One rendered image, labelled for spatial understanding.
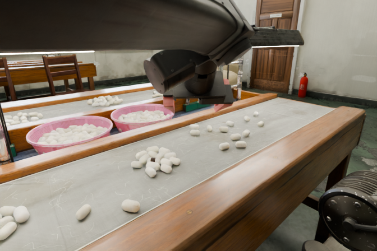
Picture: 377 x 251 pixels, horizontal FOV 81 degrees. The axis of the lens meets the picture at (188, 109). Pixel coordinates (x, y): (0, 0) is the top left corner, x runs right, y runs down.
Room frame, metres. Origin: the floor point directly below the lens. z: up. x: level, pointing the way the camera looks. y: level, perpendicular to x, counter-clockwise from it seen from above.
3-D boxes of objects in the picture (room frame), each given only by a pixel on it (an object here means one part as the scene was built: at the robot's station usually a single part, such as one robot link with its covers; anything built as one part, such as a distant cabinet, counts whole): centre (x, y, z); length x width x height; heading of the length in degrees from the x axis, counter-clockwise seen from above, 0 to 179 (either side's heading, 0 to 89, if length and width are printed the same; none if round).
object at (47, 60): (2.59, 1.34, 0.45); 0.44 x 0.43 x 0.91; 155
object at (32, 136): (0.72, 0.41, 0.72); 0.27 x 0.27 x 0.10
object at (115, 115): (0.90, 0.19, 0.72); 0.27 x 0.27 x 0.10
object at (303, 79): (4.27, -2.25, 0.25); 0.18 x 0.14 x 0.49; 135
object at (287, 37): (0.96, -0.31, 1.08); 0.62 x 0.08 x 0.07; 131
